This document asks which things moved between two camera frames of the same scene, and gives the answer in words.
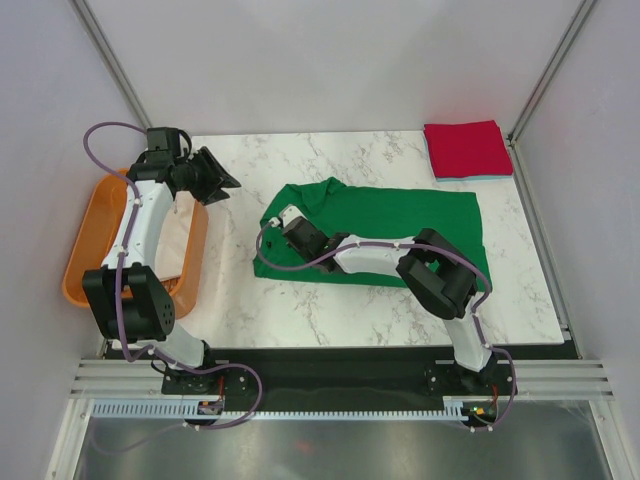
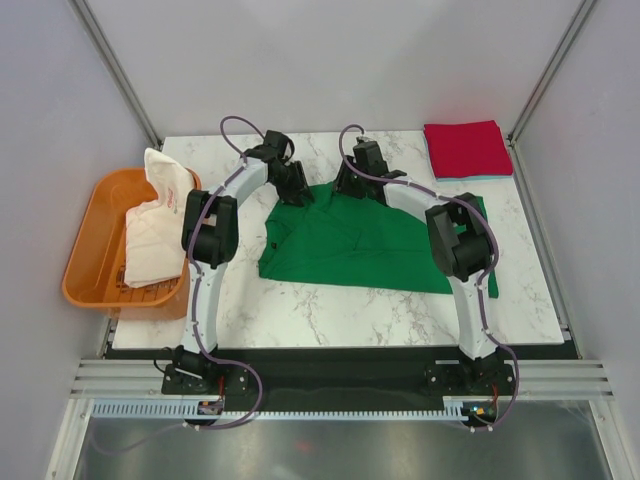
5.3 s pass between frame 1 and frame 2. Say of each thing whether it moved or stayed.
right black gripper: moved
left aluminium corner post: stayed
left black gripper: moved
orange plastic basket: stayed
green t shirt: stayed
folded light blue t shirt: stayed
